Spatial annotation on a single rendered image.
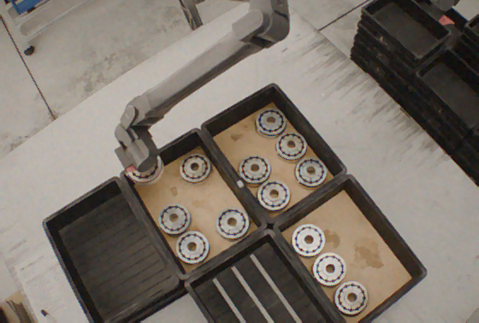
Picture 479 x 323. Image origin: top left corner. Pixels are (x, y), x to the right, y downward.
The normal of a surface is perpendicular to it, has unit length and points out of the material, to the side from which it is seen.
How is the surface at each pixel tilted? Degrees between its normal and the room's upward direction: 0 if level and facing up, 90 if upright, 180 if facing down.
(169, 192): 0
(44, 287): 0
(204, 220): 0
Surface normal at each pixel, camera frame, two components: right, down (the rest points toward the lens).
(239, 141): -0.04, -0.44
